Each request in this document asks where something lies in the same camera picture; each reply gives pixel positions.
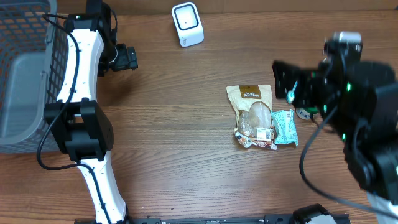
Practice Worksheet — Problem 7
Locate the green lid white jar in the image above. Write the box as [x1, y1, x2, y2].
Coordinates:
[295, 107, 319, 120]

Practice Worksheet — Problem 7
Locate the teal snack packet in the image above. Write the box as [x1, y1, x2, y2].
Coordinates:
[271, 109, 299, 146]

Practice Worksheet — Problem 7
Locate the brown white snack bag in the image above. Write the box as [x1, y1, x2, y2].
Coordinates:
[226, 85, 277, 150]

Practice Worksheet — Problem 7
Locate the Kleenex tissue pack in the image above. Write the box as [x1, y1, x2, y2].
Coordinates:
[286, 81, 298, 104]

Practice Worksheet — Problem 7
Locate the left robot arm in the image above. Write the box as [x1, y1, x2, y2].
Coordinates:
[44, 1, 138, 223]

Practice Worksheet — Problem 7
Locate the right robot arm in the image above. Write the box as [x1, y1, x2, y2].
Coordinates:
[272, 58, 397, 223]

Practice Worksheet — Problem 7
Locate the white barcode scanner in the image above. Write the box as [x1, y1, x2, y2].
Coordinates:
[171, 2, 205, 47]

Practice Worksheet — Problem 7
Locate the grey plastic mesh basket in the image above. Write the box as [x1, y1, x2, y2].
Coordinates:
[1, 0, 68, 154]

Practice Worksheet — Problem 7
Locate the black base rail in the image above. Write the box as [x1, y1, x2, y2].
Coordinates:
[73, 203, 352, 224]

